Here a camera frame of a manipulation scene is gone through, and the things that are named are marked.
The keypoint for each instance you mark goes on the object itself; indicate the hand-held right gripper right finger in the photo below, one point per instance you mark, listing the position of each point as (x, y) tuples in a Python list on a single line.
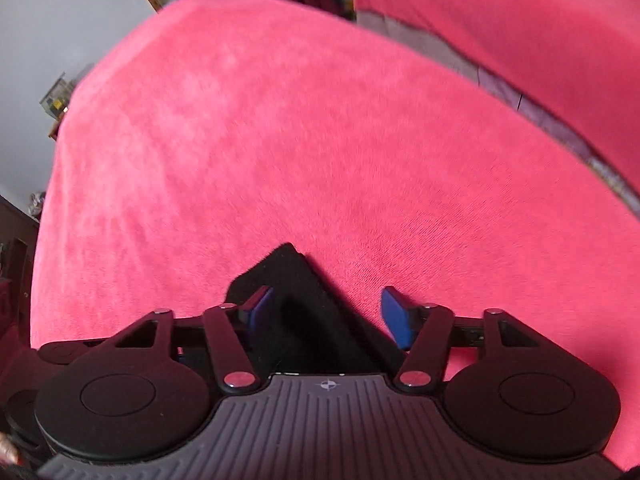
[(397, 317)]

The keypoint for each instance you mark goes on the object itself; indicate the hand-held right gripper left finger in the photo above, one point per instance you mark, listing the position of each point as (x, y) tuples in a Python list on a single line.
[(259, 312)]

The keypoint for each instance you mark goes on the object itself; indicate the black pants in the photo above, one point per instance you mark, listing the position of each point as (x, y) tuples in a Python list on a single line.
[(310, 320)]

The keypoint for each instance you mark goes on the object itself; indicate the dark wooden furniture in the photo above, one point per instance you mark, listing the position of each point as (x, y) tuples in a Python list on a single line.
[(17, 270)]

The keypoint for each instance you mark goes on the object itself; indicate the pink fleece bed blanket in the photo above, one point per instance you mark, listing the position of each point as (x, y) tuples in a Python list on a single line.
[(300, 135), (500, 10)]

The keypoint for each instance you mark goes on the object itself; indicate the grey mattress edge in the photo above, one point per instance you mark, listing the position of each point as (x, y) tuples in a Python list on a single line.
[(440, 52)]

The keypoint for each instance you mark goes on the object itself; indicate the small cluttered stand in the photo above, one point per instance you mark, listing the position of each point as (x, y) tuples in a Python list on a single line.
[(55, 102)]

